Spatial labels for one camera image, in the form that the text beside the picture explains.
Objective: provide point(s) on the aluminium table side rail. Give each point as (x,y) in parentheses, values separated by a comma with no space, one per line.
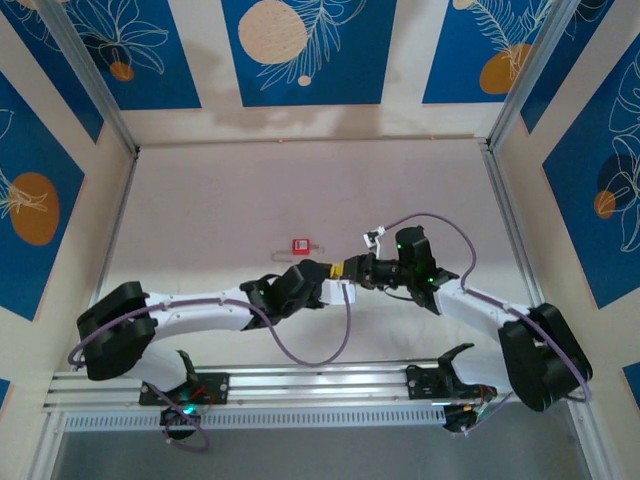
(123,200)
(506,200)

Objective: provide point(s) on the aluminium mounting rail beam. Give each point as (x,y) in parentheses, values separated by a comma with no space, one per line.
(320,387)

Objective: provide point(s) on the red safety padlock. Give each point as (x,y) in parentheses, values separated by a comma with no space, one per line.
(300,246)

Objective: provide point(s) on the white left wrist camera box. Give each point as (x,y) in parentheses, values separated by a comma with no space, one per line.
(342,291)

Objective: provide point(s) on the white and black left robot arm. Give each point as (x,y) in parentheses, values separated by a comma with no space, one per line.
(200,312)

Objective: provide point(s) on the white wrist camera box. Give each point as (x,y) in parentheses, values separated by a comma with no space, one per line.
(372,237)
(342,291)

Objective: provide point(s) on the black base electronics box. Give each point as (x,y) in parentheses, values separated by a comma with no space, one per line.
(180,414)
(462,419)

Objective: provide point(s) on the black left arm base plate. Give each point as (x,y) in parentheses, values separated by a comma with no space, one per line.
(220,387)

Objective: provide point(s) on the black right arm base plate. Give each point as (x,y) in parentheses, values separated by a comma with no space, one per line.
(420,385)

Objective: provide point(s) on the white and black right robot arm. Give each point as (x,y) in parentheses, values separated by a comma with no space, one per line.
(545,360)

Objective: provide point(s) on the aluminium frame post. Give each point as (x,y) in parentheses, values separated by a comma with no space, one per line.
(95,85)
(530,75)

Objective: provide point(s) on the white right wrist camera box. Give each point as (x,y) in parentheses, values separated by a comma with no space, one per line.
(372,237)

